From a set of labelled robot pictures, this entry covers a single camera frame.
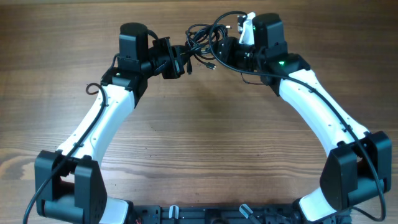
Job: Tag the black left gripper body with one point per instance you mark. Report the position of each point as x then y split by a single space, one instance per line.
166 58

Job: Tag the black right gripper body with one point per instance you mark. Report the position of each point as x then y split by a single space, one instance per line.
236 55

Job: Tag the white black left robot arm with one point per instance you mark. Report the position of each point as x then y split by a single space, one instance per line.
69 185

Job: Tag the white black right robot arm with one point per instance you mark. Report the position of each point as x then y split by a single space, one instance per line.
358 162

